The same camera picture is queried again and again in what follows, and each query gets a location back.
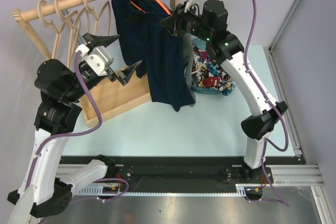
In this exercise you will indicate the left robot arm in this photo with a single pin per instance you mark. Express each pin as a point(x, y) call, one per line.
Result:
point(43, 193)

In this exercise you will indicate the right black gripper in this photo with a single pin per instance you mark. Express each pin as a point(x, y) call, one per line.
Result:
point(175, 22)

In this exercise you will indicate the wooden clothes rack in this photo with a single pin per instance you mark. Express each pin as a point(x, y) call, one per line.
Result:
point(112, 98)

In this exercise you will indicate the white slotted cable duct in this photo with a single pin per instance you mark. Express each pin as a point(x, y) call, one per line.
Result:
point(99, 190)

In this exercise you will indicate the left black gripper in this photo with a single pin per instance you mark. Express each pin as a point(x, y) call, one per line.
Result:
point(93, 41)

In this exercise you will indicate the wooden hanger middle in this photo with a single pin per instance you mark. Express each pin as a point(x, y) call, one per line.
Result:
point(73, 21)

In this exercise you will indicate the teal plastic basket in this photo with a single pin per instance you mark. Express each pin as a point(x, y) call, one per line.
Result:
point(206, 91)

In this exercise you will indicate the navy blue shorts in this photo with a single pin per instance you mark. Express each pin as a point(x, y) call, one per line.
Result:
point(143, 38)

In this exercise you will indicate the grey shorts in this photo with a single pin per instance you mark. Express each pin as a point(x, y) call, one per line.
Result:
point(188, 63)

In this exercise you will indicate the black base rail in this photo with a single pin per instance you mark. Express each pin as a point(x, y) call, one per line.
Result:
point(187, 175)

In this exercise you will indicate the wooden hanger far left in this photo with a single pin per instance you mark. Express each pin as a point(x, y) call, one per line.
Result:
point(48, 23)

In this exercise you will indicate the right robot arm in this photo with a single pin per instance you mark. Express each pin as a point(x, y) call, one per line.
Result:
point(226, 49)

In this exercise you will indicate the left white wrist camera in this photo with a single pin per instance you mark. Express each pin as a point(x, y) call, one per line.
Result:
point(99, 60)

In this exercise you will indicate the aluminium frame extrusion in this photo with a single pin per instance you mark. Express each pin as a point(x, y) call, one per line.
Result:
point(302, 175)

